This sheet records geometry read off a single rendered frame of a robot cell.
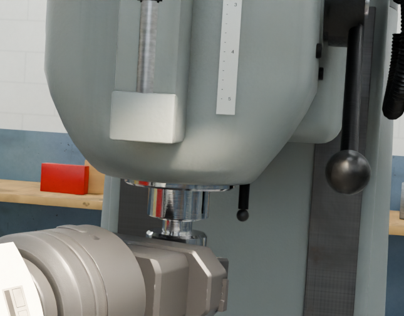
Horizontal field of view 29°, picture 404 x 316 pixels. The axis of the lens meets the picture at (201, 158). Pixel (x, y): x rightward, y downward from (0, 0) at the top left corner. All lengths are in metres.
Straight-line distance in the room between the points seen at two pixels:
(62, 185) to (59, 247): 4.04
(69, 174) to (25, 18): 1.23
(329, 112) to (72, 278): 0.33
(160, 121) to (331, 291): 0.55
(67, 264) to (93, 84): 0.14
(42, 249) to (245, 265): 0.56
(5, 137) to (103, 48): 4.71
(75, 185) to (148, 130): 3.99
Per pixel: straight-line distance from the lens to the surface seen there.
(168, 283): 0.52
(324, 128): 0.69
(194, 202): 0.58
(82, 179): 4.44
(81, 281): 0.45
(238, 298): 0.99
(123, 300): 0.48
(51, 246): 0.45
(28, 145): 5.17
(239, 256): 0.98
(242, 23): 0.51
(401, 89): 0.81
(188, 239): 0.59
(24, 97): 5.19
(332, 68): 0.69
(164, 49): 0.48
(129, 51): 0.48
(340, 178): 0.51
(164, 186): 0.56
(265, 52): 0.51
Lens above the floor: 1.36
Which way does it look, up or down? 3 degrees down
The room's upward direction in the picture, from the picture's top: 4 degrees clockwise
